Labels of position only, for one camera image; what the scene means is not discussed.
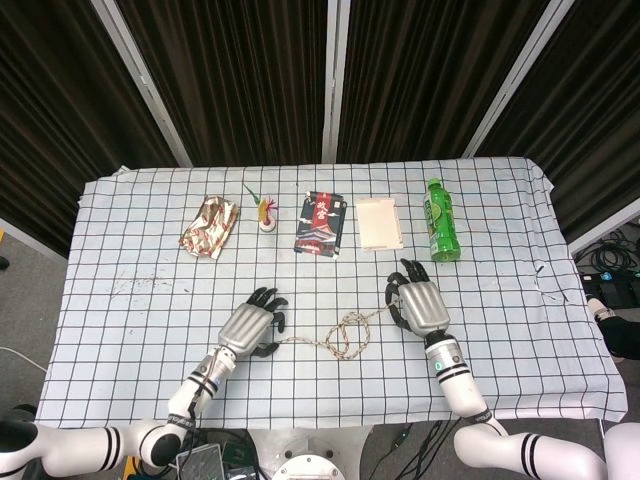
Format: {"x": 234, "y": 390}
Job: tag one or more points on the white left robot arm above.
{"x": 195, "y": 390}

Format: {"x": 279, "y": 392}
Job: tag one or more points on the green plastic drink bottle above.
{"x": 442, "y": 225}

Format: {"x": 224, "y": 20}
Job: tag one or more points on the dark blue printed carton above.
{"x": 320, "y": 225}

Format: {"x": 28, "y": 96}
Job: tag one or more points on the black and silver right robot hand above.
{"x": 422, "y": 305}

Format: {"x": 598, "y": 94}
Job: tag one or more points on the white black-checked tablecloth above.
{"x": 150, "y": 325}

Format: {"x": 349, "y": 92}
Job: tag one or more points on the person's leg with shoe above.
{"x": 622, "y": 335}

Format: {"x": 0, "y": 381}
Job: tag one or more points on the black power strip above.
{"x": 610, "y": 276}

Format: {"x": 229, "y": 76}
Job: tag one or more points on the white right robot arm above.
{"x": 460, "y": 390}

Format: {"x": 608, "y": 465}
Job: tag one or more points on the black screen device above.
{"x": 202, "y": 462}

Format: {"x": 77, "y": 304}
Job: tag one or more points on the black pleated curtain panel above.
{"x": 425, "y": 75}
{"x": 240, "y": 75}
{"x": 50, "y": 100}
{"x": 590, "y": 125}

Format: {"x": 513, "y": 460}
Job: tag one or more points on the white shallow cardboard tray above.
{"x": 380, "y": 222}

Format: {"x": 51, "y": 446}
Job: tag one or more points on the colourful feather shuttlecock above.
{"x": 267, "y": 225}

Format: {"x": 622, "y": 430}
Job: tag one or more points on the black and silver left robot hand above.
{"x": 245, "y": 327}

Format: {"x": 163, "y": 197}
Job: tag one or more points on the white metal partition post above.
{"x": 145, "y": 85}
{"x": 515, "y": 85}
{"x": 336, "y": 80}

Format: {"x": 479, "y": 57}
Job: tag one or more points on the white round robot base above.
{"x": 320, "y": 457}

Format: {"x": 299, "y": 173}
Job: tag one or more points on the gold foil snack bag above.
{"x": 210, "y": 230}

